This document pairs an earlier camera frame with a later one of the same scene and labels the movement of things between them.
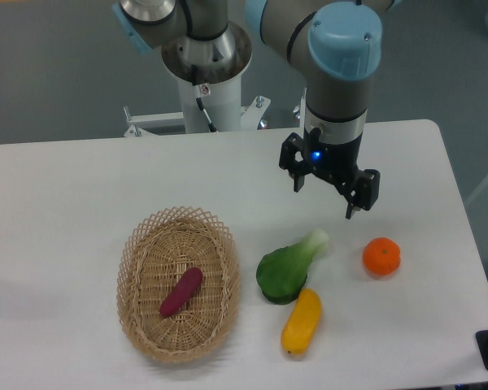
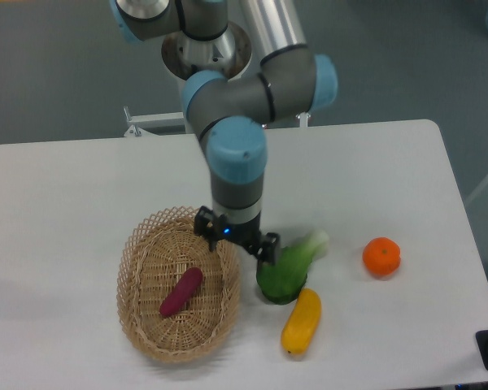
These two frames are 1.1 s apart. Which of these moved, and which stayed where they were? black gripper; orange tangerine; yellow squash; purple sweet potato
Moved: black gripper
Stayed: orange tangerine; yellow squash; purple sweet potato
